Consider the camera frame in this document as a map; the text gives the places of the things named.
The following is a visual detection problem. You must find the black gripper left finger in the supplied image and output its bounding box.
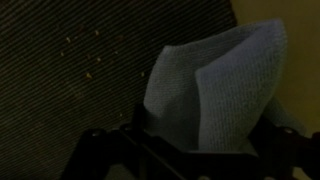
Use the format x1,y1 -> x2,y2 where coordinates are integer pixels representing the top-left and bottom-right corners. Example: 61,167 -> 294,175
59,103 -> 188,180

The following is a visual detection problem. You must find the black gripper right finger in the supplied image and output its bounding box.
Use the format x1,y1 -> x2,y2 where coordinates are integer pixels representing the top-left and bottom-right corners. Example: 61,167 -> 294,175
248,114 -> 320,180

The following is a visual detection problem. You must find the blue microfibre towel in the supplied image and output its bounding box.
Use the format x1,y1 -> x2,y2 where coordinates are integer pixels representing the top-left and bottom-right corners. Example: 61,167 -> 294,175
143,18 -> 308,158

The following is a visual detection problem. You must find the dark woven placemat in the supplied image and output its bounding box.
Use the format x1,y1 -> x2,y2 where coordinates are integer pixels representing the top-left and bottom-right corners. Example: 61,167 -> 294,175
0,0 -> 239,180

